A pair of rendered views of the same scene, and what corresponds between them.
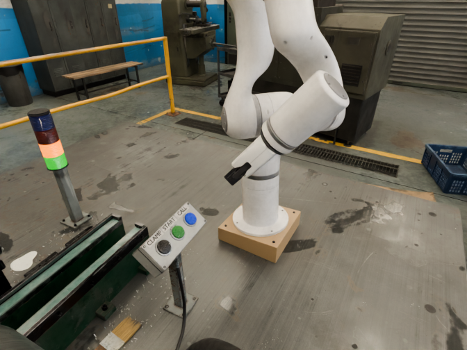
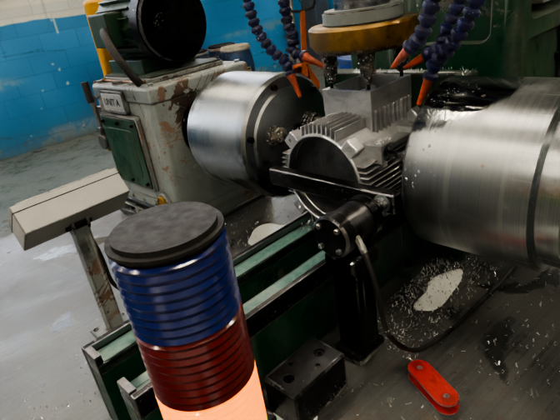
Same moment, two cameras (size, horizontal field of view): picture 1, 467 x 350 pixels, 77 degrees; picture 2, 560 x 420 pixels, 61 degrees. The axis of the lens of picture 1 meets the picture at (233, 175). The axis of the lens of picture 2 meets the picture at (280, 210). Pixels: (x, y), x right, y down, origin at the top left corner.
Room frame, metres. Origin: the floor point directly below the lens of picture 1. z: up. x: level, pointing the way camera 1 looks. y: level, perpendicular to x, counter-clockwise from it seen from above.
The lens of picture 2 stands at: (1.02, 0.72, 1.32)
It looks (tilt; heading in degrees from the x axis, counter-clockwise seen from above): 25 degrees down; 203
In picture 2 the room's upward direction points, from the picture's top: 9 degrees counter-clockwise
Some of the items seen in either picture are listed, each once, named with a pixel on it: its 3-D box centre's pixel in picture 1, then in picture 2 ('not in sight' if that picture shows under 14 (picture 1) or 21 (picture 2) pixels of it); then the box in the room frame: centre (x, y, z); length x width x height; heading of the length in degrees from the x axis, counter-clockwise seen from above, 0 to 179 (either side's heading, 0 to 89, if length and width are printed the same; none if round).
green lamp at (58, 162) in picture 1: (55, 160); not in sight; (0.85, 0.58, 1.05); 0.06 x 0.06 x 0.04
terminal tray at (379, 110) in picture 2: not in sight; (367, 102); (0.19, 0.56, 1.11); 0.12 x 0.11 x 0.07; 154
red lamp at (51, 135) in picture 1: (46, 134); (196, 342); (0.85, 0.58, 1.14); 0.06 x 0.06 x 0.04
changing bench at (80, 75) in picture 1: (108, 81); not in sight; (5.29, 2.20, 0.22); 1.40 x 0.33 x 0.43; 147
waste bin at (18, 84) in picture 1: (14, 85); not in sight; (4.71, 3.46, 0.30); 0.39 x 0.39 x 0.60
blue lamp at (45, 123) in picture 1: (42, 121); (177, 275); (0.85, 0.58, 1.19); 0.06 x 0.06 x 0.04
